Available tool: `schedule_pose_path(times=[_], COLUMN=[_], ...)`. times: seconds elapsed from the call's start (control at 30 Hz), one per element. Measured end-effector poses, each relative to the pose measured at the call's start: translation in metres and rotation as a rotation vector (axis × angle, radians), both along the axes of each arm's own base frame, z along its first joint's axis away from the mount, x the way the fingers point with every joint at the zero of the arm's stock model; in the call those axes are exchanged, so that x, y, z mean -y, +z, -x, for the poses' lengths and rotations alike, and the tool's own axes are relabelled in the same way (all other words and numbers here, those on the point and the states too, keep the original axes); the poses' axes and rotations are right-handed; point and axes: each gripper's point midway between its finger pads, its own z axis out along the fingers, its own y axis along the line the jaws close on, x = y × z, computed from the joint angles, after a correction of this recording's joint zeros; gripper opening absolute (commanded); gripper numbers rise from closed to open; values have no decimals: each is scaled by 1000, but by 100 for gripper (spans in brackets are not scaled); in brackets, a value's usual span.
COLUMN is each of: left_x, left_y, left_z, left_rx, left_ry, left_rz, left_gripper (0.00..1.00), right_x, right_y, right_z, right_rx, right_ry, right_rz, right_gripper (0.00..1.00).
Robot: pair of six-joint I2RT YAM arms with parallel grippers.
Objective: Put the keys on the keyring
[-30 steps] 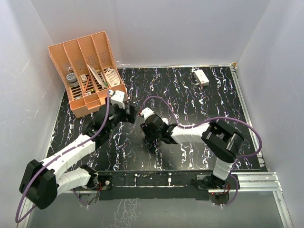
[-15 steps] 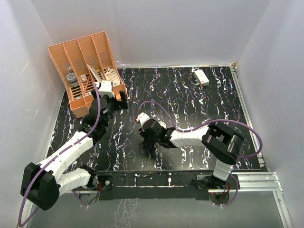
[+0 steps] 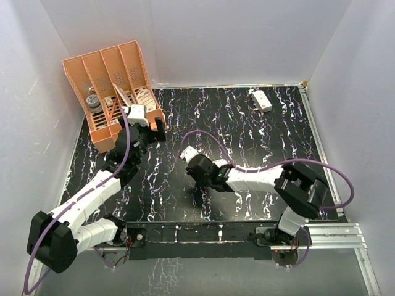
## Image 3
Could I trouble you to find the white labelled pouch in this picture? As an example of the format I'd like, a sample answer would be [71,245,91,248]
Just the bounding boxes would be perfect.
[135,88,158,112]

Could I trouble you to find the white box red label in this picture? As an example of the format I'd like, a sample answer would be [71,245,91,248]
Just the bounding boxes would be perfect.
[251,90,272,113]

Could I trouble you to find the orange pencil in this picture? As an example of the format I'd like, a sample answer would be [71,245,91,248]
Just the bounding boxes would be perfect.
[109,99,118,122]

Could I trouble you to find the peach plastic desk organizer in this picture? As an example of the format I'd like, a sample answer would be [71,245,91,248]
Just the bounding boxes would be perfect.
[62,41,154,153]

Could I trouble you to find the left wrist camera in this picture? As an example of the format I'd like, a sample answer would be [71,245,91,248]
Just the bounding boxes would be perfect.
[127,104,149,126]

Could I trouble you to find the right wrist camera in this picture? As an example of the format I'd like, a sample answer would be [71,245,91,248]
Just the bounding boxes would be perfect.
[179,146,199,164]

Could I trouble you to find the aluminium frame rail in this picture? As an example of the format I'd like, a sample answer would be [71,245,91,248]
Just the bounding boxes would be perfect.
[299,83,343,204]

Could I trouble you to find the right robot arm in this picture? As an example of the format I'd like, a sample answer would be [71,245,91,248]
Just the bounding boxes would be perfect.
[181,154,328,245]

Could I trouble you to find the small white card box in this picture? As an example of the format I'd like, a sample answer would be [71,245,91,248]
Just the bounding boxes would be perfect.
[104,96,114,107]

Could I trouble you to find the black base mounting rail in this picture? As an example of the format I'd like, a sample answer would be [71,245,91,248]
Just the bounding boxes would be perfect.
[92,221,306,261]

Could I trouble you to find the grey round jar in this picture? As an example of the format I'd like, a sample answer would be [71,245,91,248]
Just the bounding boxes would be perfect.
[86,94,102,114]

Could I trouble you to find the white paper packet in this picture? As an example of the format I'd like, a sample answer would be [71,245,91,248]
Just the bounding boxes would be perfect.
[112,83,132,107]

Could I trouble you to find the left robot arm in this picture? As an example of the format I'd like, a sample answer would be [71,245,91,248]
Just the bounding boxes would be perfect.
[27,117,166,273]

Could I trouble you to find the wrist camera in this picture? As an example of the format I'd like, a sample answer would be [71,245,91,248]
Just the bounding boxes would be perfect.
[179,146,199,164]
[127,104,149,126]

